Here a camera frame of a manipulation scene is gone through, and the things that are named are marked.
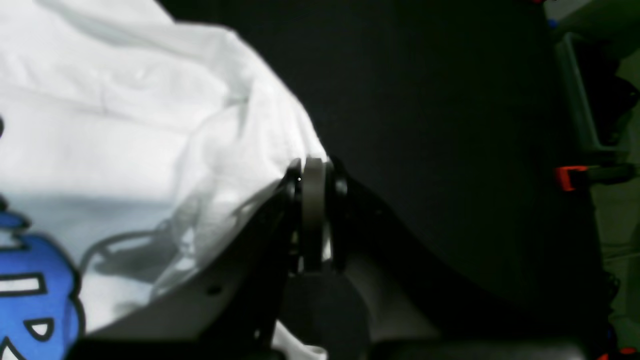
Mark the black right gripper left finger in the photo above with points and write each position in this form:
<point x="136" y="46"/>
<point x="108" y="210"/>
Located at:
<point x="228" y="310"/>

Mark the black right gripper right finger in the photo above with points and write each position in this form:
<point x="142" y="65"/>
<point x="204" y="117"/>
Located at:
<point x="419" y="308"/>

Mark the white printed t-shirt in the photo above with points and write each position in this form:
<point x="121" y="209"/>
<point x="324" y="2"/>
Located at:
<point x="133" y="149"/>

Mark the orange clamp far right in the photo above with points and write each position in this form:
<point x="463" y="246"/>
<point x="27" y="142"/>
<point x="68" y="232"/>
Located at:
<point x="581" y="177"/>

